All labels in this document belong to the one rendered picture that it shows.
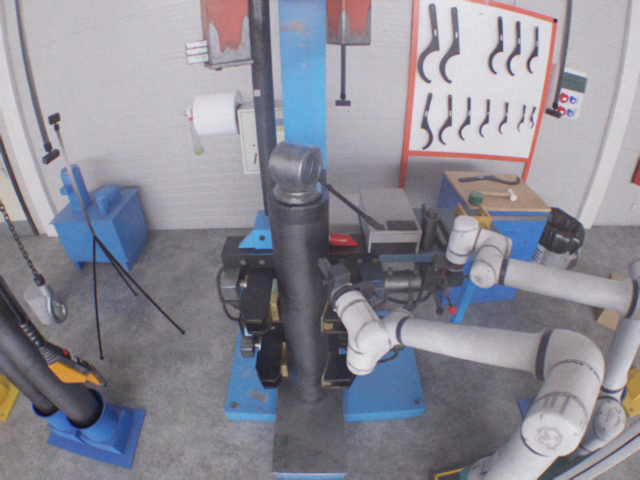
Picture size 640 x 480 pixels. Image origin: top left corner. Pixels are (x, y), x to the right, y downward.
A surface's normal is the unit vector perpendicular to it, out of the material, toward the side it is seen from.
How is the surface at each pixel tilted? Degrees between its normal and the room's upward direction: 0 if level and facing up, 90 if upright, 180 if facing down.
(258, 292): 0
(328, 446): 0
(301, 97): 90
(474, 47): 90
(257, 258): 90
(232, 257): 90
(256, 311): 0
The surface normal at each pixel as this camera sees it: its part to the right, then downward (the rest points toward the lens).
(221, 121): 0.01, 0.64
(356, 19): 0.47, 0.51
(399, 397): -0.01, -0.81
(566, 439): -0.72, 0.36
